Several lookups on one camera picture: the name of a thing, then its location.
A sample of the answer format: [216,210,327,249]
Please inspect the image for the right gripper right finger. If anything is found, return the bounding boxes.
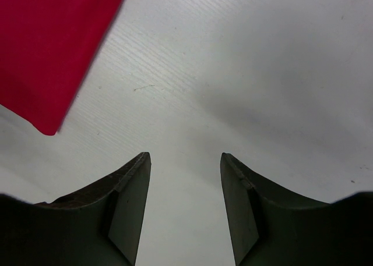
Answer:
[220,153,372,265]

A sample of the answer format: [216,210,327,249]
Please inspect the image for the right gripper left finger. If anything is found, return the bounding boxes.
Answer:
[1,152,151,265]

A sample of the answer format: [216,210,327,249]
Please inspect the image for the bright red t shirt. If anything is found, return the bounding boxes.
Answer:
[1,0,123,136]

